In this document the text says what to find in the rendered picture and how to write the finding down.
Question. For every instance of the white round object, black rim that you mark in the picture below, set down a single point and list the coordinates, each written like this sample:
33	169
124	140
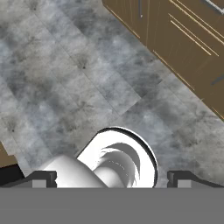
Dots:
116	157

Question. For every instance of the brown wooden cabinet, black base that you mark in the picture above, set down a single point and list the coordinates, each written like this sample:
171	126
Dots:
7	163

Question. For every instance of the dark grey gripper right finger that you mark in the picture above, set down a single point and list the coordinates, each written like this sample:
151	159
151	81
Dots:
178	178

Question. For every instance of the brown wooden cupboard door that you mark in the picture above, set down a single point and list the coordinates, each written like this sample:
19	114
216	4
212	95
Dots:
128	13
186	49

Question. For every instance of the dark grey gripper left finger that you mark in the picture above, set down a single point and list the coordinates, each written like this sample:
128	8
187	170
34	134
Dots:
45	178

